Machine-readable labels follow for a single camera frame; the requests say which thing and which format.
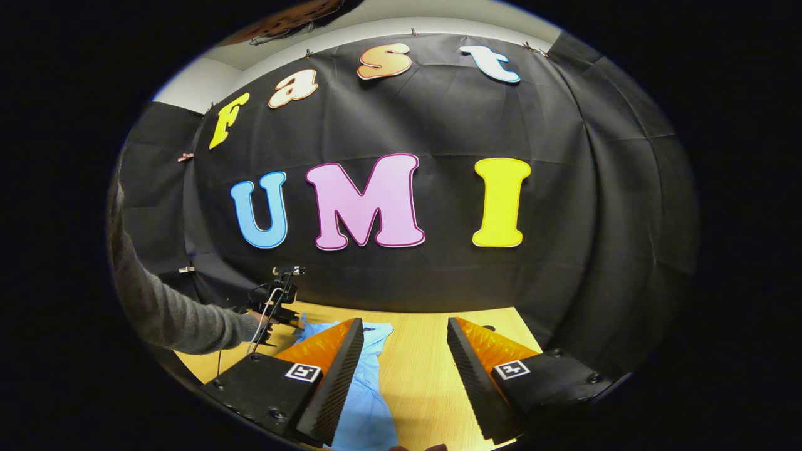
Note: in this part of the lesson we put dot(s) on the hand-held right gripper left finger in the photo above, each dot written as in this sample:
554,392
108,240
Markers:
341,382

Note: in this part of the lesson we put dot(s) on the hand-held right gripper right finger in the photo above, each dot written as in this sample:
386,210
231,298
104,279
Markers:
473,382

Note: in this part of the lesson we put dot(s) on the light blue T-shirt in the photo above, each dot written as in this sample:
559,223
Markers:
369,401

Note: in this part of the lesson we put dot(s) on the black backdrop cloth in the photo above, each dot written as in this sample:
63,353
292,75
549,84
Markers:
438,113

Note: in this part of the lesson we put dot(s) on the person's hair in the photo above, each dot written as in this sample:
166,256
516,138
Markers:
288,19

